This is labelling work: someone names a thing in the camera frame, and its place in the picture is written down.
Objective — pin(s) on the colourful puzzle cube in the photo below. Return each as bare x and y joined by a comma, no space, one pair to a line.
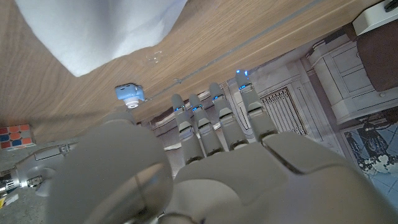
15,137

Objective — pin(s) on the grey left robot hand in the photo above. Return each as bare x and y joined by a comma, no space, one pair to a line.
248,186

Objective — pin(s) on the printed living room backdrop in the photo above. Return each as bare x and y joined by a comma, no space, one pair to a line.
342,93

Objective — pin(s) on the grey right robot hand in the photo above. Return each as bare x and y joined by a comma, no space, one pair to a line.
43,168

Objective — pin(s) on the white paper towel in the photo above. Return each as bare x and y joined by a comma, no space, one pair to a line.
99,31

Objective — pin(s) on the blue toy camera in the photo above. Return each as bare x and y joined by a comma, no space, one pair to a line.
129,93

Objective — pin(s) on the white power strip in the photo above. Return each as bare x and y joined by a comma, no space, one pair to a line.
373,18

